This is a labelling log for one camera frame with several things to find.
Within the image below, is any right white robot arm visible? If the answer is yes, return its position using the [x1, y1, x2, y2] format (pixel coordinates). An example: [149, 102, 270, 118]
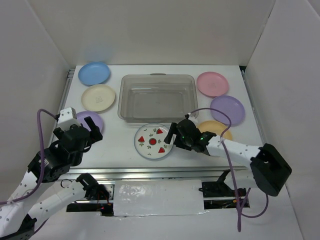
[164, 119, 292, 197]

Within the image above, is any orange plastic plate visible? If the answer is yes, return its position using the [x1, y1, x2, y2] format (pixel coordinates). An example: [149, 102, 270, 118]
[197, 120, 227, 136]

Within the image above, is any blue plastic plate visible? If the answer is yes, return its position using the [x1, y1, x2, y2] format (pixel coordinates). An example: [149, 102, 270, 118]
[78, 62, 111, 86]

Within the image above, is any cream plastic plate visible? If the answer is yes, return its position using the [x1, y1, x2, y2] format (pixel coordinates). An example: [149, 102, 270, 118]
[81, 84, 116, 112]

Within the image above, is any clear plastic bin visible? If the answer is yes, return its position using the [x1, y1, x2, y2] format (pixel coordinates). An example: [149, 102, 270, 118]
[117, 74, 198, 123]

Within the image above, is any purple plastic plate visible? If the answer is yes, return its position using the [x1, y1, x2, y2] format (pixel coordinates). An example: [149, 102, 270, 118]
[210, 95, 246, 126]
[76, 111, 104, 133]

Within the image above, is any white watermelon pattern plate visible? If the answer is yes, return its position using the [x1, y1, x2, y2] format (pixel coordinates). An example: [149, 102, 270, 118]
[133, 123, 174, 161]

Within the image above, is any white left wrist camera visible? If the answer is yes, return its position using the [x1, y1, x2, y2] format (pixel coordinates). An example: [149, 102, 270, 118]
[57, 107, 81, 131]

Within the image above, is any white front cover panel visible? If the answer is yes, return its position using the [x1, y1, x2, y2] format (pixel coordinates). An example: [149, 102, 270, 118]
[113, 179, 205, 217]

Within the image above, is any pink plastic plate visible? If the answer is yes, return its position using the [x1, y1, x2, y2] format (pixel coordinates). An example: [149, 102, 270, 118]
[196, 71, 229, 98]

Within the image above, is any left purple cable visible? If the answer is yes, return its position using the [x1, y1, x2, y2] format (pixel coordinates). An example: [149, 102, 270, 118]
[0, 108, 62, 206]

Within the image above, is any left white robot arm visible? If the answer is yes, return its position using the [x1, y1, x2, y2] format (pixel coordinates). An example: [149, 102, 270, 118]
[0, 117, 110, 240]

